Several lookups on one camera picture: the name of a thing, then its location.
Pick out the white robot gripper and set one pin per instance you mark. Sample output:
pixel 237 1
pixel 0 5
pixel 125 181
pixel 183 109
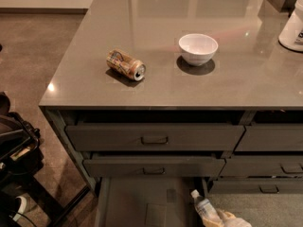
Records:
pixel 239 221

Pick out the blue plastic water bottle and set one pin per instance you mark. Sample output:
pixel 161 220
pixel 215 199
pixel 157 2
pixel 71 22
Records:
pixel 204 208

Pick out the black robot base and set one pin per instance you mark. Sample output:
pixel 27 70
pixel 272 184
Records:
pixel 19 158

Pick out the bottom right grey drawer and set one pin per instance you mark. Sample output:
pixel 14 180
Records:
pixel 257 186

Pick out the grey drawer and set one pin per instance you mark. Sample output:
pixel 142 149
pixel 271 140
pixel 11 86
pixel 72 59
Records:
pixel 180 164
pixel 153 136
pixel 257 186
pixel 263 166
pixel 270 137

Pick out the middle right grey drawer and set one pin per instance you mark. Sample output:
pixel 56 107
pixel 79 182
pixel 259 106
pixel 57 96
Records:
pixel 263 166

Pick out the top right grey drawer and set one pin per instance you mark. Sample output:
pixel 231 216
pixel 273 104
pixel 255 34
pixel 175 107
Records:
pixel 270 137

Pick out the open bottom left drawer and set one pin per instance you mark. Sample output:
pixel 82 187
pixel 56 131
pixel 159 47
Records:
pixel 147 202

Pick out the middle left grey drawer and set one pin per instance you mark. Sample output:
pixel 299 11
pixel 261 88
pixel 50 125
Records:
pixel 180 164

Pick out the grey counter cabinet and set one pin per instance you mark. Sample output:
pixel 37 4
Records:
pixel 250 80

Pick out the top left grey drawer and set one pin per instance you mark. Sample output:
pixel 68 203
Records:
pixel 153 136

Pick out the white ceramic bowl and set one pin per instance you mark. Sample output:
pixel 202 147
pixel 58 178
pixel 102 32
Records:
pixel 197 49

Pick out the crushed orange soda can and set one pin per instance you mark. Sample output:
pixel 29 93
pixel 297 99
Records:
pixel 126 65

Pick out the white wipes canister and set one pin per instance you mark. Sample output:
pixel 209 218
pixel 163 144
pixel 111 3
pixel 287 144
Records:
pixel 291 36

